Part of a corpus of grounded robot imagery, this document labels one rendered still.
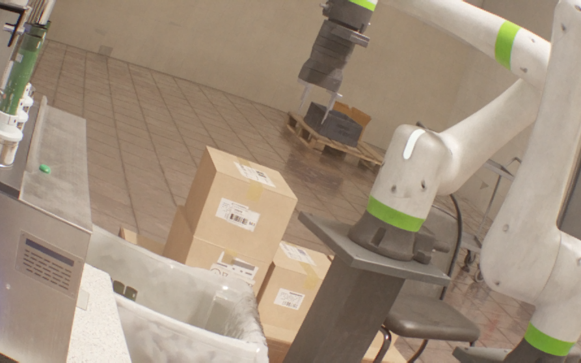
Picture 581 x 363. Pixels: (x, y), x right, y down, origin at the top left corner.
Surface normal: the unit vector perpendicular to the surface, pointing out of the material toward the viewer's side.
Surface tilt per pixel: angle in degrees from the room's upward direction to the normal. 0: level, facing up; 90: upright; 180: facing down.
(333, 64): 99
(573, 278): 86
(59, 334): 90
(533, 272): 95
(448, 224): 79
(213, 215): 90
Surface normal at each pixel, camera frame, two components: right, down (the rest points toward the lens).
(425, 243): 0.42, 0.15
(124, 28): 0.23, 0.26
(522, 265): -0.11, 0.18
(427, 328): 0.54, -0.28
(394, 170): -0.61, -0.11
